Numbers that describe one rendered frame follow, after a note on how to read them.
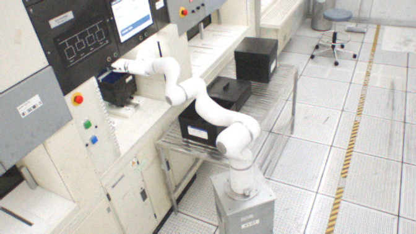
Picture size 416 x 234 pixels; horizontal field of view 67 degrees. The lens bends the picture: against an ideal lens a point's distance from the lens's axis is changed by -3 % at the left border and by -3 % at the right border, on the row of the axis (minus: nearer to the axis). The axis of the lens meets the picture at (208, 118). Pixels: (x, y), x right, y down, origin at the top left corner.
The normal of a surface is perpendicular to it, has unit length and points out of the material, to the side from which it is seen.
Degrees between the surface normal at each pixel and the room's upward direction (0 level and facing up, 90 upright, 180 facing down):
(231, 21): 90
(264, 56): 90
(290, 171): 0
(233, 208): 0
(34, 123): 90
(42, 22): 90
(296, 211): 0
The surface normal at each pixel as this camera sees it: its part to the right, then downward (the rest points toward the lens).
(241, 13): -0.46, 0.57
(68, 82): 0.88, 0.21
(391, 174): -0.10, -0.80
